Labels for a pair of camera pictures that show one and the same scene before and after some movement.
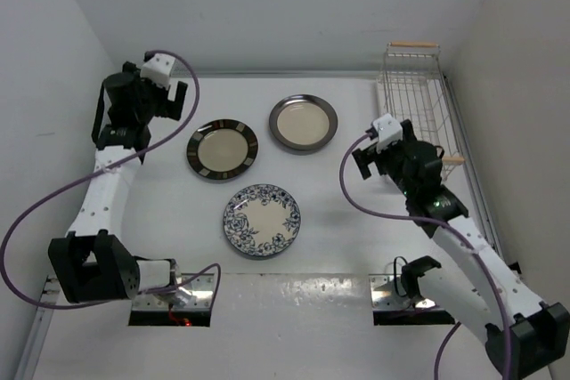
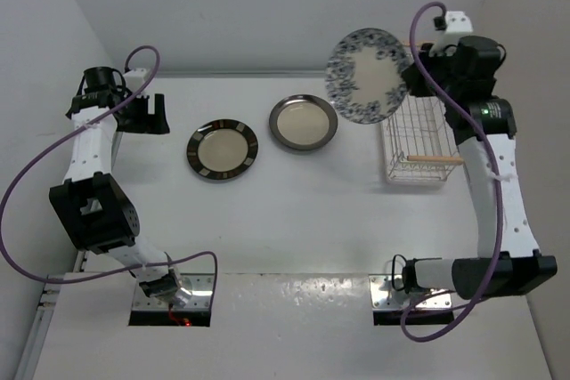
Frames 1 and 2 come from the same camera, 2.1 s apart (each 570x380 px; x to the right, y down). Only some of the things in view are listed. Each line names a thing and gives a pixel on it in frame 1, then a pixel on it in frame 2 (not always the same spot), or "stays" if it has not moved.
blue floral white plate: [262, 220] to [367, 75]
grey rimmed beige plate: [303, 122] stays
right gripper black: [363, 157] to [427, 57]
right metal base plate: [386, 293] stays
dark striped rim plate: [222, 149] stays
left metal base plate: [195, 295] stays
